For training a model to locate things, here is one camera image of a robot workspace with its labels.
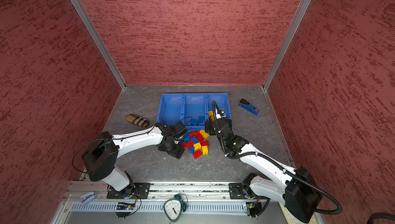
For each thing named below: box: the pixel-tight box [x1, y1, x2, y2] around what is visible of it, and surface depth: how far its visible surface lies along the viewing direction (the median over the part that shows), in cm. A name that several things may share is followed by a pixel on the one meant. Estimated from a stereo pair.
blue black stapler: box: [238, 98, 260, 116], surface depth 107 cm
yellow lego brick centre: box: [193, 142, 202, 151], surface depth 89 cm
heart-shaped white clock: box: [163, 193, 187, 224], surface depth 68 cm
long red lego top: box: [189, 130, 205, 142], surface depth 94 cm
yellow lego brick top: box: [199, 129, 210, 140], surface depth 96 cm
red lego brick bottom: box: [192, 149, 203, 160], surface depth 87 cm
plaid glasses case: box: [125, 113, 150, 128], surface depth 99 cm
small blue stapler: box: [80, 191, 97, 205], surface depth 72 cm
